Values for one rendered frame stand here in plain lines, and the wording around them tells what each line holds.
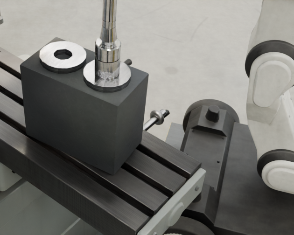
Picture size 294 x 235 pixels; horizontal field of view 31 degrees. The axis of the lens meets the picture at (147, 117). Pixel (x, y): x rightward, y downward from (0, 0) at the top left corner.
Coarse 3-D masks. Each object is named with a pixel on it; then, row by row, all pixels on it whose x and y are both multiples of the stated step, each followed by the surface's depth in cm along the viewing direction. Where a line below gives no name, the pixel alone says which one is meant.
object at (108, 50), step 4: (96, 40) 95; (100, 40) 95; (116, 40) 96; (96, 44) 94; (100, 44) 94; (116, 44) 95; (120, 44) 95; (96, 48) 94; (100, 48) 93; (104, 48) 93; (108, 48) 93; (112, 48) 93; (116, 48) 94; (120, 48) 95; (100, 52) 94; (104, 52) 94; (108, 52) 93; (112, 52) 94; (116, 52) 94
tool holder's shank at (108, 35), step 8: (104, 0) 88; (112, 0) 88; (104, 8) 89; (112, 8) 89; (104, 16) 90; (112, 16) 90; (104, 24) 91; (112, 24) 91; (104, 32) 92; (112, 32) 92; (104, 40) 93; (112, 40) 93
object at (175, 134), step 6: (174, 126) 201; (180, 126) 201; (168, 132) 198; (174, 132) 199; (180, 132) 199; (168, 138) 196; (174, 138) 196; (180, 138) 196; (174, 144) 194; (180, 144) 194
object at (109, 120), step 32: (32, 64) 101; (64, 64) 100; (32, 96) 105; (64, 96) 100; (96, 96) 96; (128, 96) 97; (32, 128) 111; (64, 128) 105; (96, 128) 101; (128, 128) 104; (96, 160) 106
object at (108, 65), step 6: (96, 54) 95; (102, 54) 94; (114, 54) 94; (120, 54) 96; (96, 60) 96; (102, 60) 95; (108, 60) 95; (114, 60) 95; (96, 66) 97; (102, 66) 96; (108, 66) 96; (114, 66) 96; (96, 72) 98; (102, 72) 97; (108, 72) 96; (114, 72) 97; (102, 78) 97; (108, 78) 97
